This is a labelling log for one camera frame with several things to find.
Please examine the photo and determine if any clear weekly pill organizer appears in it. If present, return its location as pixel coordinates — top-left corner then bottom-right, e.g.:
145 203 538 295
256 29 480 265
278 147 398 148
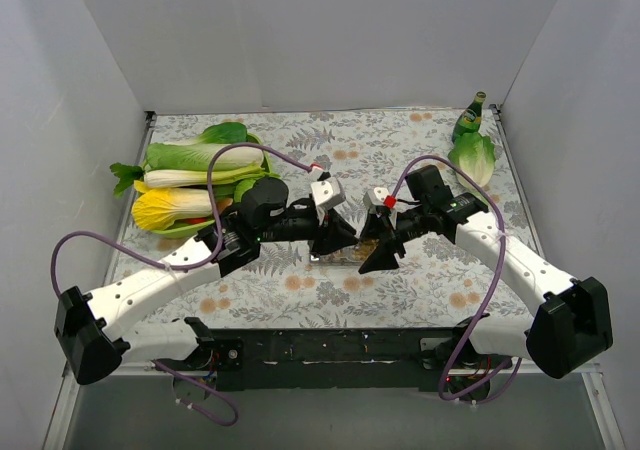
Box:
309 246 362 267

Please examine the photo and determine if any clear pill bottle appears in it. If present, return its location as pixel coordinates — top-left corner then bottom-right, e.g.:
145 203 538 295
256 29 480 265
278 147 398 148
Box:
351 239 379 263

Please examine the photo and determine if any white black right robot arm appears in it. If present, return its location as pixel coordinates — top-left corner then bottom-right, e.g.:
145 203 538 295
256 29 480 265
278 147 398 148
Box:
359 165 613 379

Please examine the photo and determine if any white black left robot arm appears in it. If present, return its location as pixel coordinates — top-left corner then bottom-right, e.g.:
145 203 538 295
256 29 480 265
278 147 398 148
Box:
54 174 357 385

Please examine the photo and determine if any floral table mat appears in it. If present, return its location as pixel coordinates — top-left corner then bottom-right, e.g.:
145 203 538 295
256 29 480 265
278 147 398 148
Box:
146 108 529 328

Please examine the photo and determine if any toy round green cabbage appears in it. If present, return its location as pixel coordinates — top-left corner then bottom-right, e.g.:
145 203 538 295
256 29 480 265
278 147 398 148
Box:
233 178 258 203

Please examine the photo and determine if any toy brown mushroom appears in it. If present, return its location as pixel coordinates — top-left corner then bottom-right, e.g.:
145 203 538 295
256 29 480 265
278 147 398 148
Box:
216 197 234 213

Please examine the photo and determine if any toy lettuce head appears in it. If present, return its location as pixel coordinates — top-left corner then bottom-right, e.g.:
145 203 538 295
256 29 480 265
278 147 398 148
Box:
448 132 496 187

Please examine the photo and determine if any toy red pepper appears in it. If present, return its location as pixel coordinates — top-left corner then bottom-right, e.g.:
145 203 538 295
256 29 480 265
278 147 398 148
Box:
178 216 212 225

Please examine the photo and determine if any toy bok choy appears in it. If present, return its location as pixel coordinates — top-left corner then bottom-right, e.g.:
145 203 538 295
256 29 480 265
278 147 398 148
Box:
178 122 248 145

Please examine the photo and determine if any green glass bottle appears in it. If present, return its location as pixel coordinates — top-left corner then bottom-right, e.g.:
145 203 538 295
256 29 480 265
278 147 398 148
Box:
451 91 487 143

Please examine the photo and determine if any green plastic tray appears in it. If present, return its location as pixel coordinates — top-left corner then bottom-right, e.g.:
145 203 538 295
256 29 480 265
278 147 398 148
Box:
141 142 271 233

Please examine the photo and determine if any toy yellow napa cabbage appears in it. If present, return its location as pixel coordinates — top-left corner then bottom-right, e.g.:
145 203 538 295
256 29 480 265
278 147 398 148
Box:
131 181 213 231

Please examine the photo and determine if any toy green napa cabbage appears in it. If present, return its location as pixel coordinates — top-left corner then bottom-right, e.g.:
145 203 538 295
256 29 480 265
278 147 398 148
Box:
145 143 264 172

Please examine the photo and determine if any toy white celery stalk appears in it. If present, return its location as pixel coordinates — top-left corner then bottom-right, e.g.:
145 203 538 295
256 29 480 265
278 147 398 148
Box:
110 163 276 197

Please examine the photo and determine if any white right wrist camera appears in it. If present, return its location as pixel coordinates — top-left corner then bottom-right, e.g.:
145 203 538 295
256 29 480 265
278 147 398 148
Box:
363 187 397 220

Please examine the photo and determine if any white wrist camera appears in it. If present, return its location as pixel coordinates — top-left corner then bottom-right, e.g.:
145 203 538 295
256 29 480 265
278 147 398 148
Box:
311 177 346 211
363 187 397 220

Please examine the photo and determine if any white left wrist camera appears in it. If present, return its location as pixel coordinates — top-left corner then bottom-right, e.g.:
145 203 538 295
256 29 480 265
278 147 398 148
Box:
311 177 346 211

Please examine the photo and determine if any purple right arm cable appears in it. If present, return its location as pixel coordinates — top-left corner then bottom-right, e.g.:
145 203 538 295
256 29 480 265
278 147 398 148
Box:
387 154 524 405

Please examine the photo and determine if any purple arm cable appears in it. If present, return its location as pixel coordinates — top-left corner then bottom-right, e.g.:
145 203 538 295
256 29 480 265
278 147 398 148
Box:
387 154 524 405
51 142 326 427

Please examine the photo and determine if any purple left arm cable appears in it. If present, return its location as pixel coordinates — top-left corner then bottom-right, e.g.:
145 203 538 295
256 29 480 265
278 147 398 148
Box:
51 142 326 427

